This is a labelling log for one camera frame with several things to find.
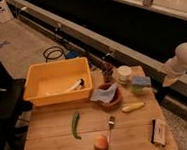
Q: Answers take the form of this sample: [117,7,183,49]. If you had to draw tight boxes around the blue green sponge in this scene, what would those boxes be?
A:
[131,76,151,93]

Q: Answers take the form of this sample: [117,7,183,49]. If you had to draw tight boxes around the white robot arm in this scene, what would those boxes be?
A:
[162,43,187,87]

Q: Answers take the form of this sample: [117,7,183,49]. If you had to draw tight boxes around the dark cup with sticks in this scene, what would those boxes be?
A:
[102,63,113,83]

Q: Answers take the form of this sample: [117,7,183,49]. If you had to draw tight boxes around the white paper cup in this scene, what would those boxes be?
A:
[117,65,132,84]

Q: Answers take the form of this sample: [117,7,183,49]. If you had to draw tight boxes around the blue grey cloth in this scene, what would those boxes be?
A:
[90,83,118,103]

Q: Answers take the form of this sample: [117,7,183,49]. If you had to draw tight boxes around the blue floor object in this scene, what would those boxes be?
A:
[65,51,80,59]

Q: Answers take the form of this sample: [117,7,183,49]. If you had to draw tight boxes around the brown clay bowl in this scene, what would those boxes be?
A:
[98,83,122,110]

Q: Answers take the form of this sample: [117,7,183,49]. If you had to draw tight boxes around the green pepper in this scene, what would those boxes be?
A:
[71,111,82,140]

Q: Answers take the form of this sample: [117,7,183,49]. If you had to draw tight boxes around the metal fork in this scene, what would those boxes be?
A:
[107,116,116,143]

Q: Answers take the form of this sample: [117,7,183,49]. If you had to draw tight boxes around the yellow corn cob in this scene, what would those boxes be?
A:
[122,102,144,113]

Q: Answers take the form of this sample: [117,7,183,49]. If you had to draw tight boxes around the yellow plastic bin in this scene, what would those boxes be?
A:
[23,57,93,107]

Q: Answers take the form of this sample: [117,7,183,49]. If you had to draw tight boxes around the orange peach fruit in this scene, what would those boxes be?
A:
[94,135,109,150]

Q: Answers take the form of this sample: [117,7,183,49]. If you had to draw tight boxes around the black white eraser block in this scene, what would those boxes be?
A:
[151,119,167,146]

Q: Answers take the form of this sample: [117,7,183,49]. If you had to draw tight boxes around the black chair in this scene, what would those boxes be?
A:
[0,61,32,150]

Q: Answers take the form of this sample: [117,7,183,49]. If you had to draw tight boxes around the white handled utensil in bin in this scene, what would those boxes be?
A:
[43,77,87,97]

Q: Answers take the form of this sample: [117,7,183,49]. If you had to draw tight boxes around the black coiled cable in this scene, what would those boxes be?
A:
[42,44,67,64]

